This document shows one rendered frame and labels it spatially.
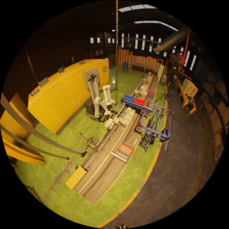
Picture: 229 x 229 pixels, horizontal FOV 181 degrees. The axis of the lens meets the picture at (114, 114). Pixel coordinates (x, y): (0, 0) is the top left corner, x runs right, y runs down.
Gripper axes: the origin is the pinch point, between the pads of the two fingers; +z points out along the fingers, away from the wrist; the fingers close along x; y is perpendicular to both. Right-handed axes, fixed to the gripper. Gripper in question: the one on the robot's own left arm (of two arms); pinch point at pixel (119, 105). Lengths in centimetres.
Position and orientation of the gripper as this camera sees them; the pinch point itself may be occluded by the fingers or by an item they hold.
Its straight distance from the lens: 217.3
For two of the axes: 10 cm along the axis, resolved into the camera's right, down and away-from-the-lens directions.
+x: 5.3, -6.8, 5.1
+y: 1.4, -5.2, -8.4
